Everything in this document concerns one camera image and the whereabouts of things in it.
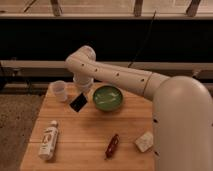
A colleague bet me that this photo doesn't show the black eraser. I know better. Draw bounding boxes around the black eraser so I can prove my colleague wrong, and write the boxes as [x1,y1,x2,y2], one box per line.
[70,93,88,112]

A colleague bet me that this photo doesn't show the white plastic bottle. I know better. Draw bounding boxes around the white plastic bottle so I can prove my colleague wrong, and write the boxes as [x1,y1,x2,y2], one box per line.
[38,120,59,161]

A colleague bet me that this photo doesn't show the green ceramic bowl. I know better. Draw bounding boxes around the green ceramic bowl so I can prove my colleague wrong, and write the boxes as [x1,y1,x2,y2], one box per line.
[93,85,123,112]

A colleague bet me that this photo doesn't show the white sponge block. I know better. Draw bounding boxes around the white sponge block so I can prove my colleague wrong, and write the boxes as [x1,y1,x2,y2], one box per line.
[135,131,153,152]

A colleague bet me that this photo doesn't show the white ceramic cup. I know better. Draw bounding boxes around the white ceramic cup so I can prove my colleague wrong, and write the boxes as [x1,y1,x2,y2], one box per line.
[50,80,68,102]

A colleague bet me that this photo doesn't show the red wrapped candy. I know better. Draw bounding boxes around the red wrapped candy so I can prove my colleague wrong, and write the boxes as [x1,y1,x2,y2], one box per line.
[105,134,119,158]

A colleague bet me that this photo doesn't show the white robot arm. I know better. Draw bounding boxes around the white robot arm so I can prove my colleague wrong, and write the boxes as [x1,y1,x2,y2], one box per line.
[65,46,213,171]

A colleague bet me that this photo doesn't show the black hanging cable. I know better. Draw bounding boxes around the black hanging cable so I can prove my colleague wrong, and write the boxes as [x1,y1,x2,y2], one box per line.
[128,9,158,69]

